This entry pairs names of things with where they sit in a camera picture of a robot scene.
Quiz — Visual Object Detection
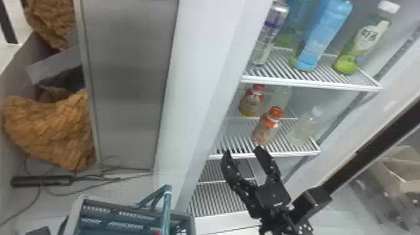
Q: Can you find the orange cap bottle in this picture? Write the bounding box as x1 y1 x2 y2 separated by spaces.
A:
238 84 266 118
251 106 284 146

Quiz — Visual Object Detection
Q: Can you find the blue basket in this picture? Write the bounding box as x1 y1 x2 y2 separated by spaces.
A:
63 184 197 235

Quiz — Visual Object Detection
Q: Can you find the clear bottle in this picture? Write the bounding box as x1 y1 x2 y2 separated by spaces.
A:
287 105 326 147

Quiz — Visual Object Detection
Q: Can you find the silver can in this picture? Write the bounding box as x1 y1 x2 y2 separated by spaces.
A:
252 0 290 68

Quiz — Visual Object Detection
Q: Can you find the green bottle white cap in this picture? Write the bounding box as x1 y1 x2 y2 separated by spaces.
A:
332 0 402 75

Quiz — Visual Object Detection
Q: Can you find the black power strip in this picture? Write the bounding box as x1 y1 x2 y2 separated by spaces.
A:
10 174 76 189

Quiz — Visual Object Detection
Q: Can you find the white fridge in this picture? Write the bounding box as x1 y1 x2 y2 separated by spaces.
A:
73 0 420 235

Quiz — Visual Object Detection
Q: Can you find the cardboard box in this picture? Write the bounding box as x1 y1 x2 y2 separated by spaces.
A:
369 145 420 213

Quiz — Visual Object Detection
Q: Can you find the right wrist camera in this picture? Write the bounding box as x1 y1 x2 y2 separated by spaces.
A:
289 185 333 226

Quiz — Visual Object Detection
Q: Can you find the beige towel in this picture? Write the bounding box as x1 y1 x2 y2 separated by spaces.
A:
24 0 77 51
1 86 97 172

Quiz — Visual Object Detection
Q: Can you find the grey cable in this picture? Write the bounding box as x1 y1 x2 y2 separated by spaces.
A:
0 155 154 228

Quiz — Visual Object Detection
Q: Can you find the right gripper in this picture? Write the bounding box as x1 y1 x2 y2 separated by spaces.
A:
220 145 296 231

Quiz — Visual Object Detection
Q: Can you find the fridge door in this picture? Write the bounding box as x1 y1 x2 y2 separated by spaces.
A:
284 31 420 235

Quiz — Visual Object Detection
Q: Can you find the blue bottle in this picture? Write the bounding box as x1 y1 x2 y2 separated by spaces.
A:
292 0 354 72

